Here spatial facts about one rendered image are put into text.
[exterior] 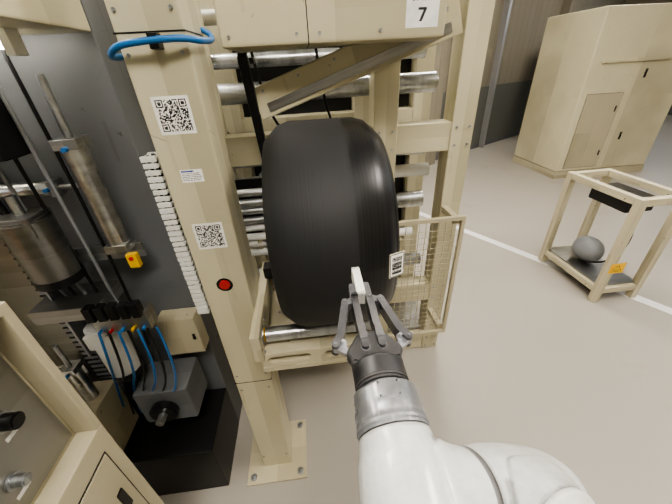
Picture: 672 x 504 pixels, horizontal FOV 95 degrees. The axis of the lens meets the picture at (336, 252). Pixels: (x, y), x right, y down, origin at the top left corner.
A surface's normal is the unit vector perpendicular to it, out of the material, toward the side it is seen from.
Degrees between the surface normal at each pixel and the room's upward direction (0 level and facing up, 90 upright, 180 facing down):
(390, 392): 8
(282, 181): 46
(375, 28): 90
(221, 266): 90
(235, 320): 90
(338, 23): 90
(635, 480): 0
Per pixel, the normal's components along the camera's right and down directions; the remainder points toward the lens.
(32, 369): 0.11, 0.51
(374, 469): -0.73, -0.54
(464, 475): 0.45, -0.75
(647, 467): -0.05, -0.85
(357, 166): 0.04, -0.33
